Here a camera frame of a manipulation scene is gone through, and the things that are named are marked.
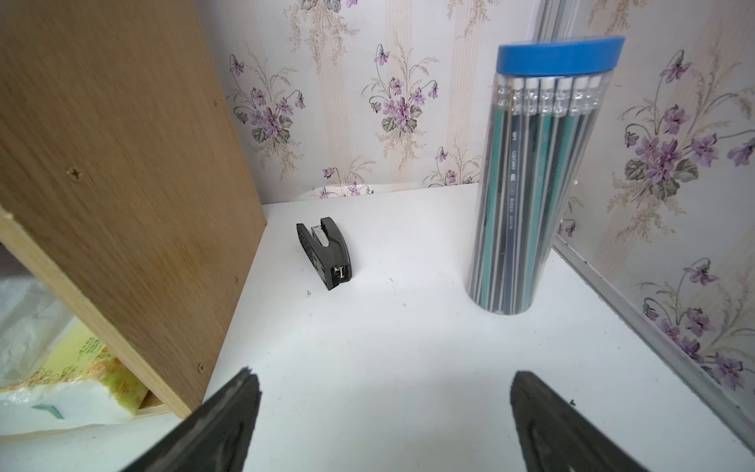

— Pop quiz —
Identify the yellow-green floral tissue pack right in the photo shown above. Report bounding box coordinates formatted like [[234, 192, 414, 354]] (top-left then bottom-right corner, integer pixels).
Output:
[[1, 277, 149, 436]]

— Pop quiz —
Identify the clear pencil tube blue lid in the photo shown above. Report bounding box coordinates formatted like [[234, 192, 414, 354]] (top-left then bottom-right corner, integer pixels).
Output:
[[467, 37, 624, 316]]

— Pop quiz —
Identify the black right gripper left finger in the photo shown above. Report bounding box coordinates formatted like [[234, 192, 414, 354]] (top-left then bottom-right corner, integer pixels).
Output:
[[125, 367, 261, 472]]

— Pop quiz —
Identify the black stapler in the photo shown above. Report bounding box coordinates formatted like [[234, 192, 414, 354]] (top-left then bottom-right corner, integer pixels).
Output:
[[296, 218, 353, 291]]

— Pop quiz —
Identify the wooden shelf unit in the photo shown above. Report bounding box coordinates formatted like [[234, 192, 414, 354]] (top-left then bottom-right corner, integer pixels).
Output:
[[1, 1, 267, 419]]

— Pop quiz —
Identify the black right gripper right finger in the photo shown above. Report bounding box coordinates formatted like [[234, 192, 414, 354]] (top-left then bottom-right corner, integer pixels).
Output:
[[510, 371, 645, 471]]

